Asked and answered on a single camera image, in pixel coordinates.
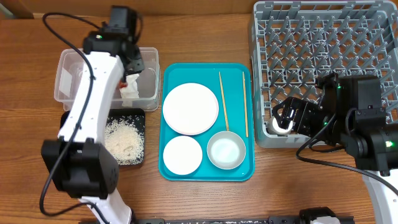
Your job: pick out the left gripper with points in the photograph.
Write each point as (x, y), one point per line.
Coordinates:
(138, 63)

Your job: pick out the wooden chopstick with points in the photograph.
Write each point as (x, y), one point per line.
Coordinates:
(223, 102)
(245, 106)

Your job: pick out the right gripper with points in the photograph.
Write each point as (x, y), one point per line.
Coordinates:
(304, 109)

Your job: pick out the clear plastic waste bin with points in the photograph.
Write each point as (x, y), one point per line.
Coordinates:
(70, 69)

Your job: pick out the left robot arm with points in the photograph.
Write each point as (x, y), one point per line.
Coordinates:
(77, 161)

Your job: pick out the white cup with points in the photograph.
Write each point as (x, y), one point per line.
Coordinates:
(274, 128)

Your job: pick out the grey bowl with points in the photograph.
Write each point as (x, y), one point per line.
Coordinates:
(226, 150)

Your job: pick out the red sauce packet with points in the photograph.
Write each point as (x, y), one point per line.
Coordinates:
(122, 84)

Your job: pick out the left wooden chopstick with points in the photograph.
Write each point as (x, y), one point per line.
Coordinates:
(223, 102)

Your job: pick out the pile of rice grains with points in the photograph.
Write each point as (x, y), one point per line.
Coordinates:
(124, 141)

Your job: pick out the large white round plate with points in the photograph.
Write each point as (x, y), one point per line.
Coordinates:
(190, 109)

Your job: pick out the grey plastic dish rack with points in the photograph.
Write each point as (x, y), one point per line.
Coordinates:
(292, 43)

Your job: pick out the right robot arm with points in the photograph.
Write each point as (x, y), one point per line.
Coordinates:
(350, 116)

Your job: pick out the white paper napkin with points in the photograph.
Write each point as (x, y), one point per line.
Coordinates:
(131, 91)

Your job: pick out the teal plastic serving tray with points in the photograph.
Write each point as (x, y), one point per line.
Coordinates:
(207, 74)

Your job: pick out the black rectangular tray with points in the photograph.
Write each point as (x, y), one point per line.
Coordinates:
(136, 115)

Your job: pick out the right wooden chopstick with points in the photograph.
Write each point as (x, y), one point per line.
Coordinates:
(245, 106)

